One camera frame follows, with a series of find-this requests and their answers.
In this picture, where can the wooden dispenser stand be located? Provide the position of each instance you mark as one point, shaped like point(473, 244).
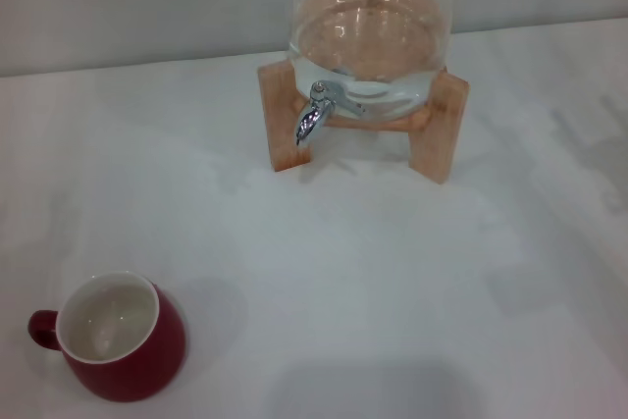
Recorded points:
point(284, 129)

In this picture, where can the red ceramic cup white inside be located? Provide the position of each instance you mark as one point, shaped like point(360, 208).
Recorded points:
point(147, 365)

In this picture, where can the clear glass water dispenser jar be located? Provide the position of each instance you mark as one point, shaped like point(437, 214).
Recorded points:
point(368, 26)

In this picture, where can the chrome faucet tap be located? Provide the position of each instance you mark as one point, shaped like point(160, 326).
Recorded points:
point(311, 120)

